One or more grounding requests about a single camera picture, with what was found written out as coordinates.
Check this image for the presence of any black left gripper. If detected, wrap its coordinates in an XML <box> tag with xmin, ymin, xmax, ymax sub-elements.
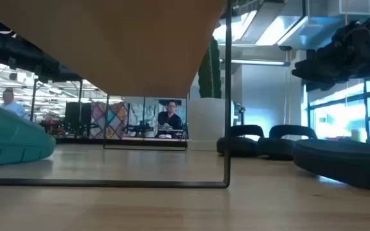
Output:
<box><xmin>14</xmin><ymin>40</ymin><xmax>83</xmax><ymax>83</ymax></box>

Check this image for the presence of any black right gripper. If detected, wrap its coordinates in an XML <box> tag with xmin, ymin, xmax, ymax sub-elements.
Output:
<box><xmin>292</xmin><ymin>17</ymin><xmax>370</xmax><ymax>92</ymax></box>

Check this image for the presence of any green rubber slide sandal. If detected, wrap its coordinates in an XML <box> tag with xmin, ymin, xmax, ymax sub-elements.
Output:
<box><xmin>0</xmin><ymin>101</ymin><xmax>57</xmax><ymax>168</ymax></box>

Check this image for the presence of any white hanging cloth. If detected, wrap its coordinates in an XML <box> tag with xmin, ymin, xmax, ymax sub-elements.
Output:
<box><xmin>128</xmin><ymin>98</ymin><xmax>188</xmax><ymax>139</ymax></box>

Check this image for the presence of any black background rig frame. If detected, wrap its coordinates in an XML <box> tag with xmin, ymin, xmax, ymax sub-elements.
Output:
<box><xmin>30</xmin><ymin>78</ymin><xmax>84</xmax><ymax>129</ymax></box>

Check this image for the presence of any person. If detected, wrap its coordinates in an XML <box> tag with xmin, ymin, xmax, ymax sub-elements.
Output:
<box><xmin>155</xmin><ymin>99</ymin><xmax>183</xmax><ymax>139</ymax></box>
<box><xmin>0</xmin><ymin>89</ymin><xmax>28</xmax><ymax>119</ymax></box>

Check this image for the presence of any fluorescent ceiling light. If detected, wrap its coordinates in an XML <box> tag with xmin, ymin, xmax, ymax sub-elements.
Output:
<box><xmin>226</xmin><ymin>58</ymin><xmax>291</xmax><ymax>67</ymax></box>

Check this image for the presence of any black background panel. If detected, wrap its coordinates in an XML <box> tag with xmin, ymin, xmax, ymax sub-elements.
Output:
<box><xmin>64</xmin><ymin>101</ymin><xmax>93</xmax><ymax>135</ymax></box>

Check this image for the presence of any yellow-green cylinder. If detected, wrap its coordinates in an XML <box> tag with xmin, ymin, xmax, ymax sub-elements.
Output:
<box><xmin>350</xmin><ymin>128</ymin><xmax>367</xmax><ymax>143</ymax></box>

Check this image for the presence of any white faceted planter pot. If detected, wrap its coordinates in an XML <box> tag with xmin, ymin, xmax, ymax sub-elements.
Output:
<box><xmin>187</xmin><ymin>98</ymin><xmax>236</xmax><ymax>151</ymax></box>

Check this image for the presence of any green columnar cactus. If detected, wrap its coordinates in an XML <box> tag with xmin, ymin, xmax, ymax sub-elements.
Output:
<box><xmin>197</xmin><ymin>35</ymin><xmax>223</xmax><ymax>99</ymax></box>

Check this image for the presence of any black metal table frame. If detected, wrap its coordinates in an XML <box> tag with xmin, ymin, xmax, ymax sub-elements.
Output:
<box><xmin>55</xmin><ymin>137</ymin><xmax>189</xmax><ymax>148</ymax></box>

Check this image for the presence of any large glass window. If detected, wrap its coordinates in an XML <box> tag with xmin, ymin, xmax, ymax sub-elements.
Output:
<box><xmin>306</xmin><ymin>76</ymin><xmax>370</xmax><ymax>142</ymax></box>

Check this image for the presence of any wooden shelf with black frame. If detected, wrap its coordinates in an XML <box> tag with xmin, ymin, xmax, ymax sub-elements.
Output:
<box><xmin>0</xmin><ymin>0</ymin><xmax>233</xmax><ymax>189</ymax></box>

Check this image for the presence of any silver ceiling duct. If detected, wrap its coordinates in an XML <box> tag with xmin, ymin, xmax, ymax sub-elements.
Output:
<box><xmin>213</xmin><ymin>0</ymin><xmax>370</xmax><ymax>51</ymax></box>

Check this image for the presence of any black background stand device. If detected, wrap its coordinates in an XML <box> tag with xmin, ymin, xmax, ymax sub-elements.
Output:
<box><xmin>234</xmin><ymin>105</ymin><xmax>247</xmax><ymax>126</ymax></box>

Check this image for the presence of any colourful patchwork quilt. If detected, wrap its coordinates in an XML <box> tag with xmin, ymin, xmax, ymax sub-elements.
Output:
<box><xmin>90</xmin><ymin>101</ymin><xmax>130</xmax><ymax>139</ymax></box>

